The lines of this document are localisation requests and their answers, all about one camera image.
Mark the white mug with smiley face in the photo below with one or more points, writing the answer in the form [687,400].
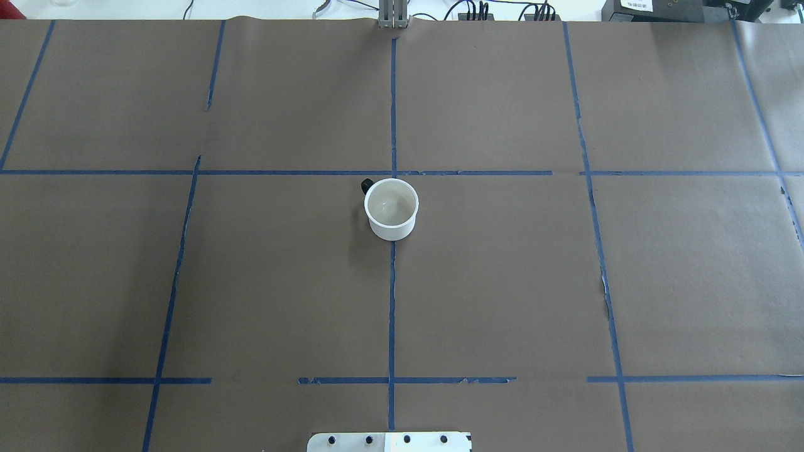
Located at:
[391,206]

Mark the black power strip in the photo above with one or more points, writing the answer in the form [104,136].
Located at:
[512,11]

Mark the black equipment box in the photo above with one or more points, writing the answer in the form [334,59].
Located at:
[683,11]

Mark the aluminium frame post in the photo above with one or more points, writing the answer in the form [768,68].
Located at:
[393,14]

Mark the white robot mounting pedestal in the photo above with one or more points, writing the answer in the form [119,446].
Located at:
[392,441]

